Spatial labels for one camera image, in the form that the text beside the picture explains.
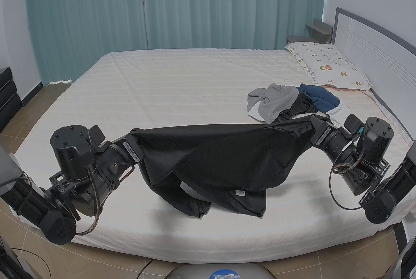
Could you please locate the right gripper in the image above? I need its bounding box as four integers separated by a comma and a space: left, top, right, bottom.
310, 123, 356, 161

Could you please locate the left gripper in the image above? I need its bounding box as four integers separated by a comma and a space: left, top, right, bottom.
103, 136, 145, 179

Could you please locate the black T-shirt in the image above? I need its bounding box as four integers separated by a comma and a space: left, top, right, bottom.
130, 115, 317, 219

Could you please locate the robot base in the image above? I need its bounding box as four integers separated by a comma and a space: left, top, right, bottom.
166, 263, 277, 279

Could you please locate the white garment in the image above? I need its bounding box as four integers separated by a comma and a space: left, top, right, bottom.
325, 101, 353, 127

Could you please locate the dark blue garment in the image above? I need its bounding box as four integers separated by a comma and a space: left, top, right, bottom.
299, 83, 340, 112

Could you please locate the black garment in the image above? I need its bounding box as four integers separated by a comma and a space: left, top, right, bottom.
276, 92, 320, 122

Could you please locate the grey garment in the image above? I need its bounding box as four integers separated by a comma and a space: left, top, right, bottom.
246, 83, 299, 124

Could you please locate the white printed pillow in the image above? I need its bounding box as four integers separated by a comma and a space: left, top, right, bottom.
284, 42, 374, 91

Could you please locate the bed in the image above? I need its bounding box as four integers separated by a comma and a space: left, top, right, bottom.
6, 7, 416, 263

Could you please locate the grey bedside table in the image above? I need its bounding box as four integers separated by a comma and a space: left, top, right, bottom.
287, 18, 333, 44

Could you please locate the black chest of drawers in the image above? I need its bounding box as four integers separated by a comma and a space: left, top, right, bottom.
0, 67, 23, 133

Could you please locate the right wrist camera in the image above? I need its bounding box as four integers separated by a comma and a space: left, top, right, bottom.
344, 114, 365, 136

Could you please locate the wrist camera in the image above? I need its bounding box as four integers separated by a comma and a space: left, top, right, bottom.
344, 114, 365, 136
87, 124, 107, 146

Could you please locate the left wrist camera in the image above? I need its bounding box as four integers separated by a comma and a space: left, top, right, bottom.
87, 124, 107, 146

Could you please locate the black cable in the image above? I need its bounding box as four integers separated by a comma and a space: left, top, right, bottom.
11, 248, 52, 279
136, 258, 155, 279
328, 167, 364, 211
75, 165, 102, 237

